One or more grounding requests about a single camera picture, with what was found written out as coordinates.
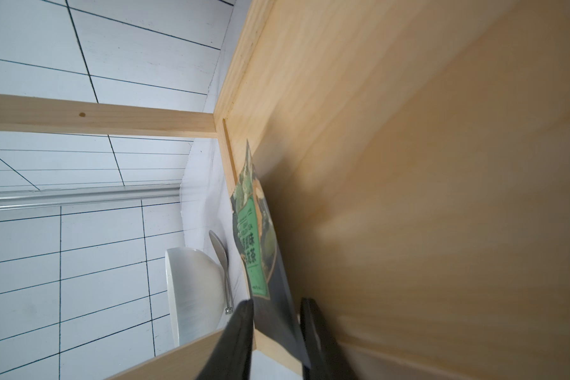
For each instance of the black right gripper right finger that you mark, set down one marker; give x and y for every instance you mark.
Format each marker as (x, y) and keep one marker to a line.
(327, 359)

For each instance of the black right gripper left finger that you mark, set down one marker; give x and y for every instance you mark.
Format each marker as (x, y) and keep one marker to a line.
(232, 356)

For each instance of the green tea bag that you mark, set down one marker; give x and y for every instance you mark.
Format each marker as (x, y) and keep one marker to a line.
(255, 237)

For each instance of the wooden two-tier shelf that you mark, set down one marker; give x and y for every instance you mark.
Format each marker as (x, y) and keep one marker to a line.
(416, 158)

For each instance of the white ceramic bowl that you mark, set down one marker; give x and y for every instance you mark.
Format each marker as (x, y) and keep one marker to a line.
(196, 295)

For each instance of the metal spoon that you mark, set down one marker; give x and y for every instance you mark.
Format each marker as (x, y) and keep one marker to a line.
(220, 251)

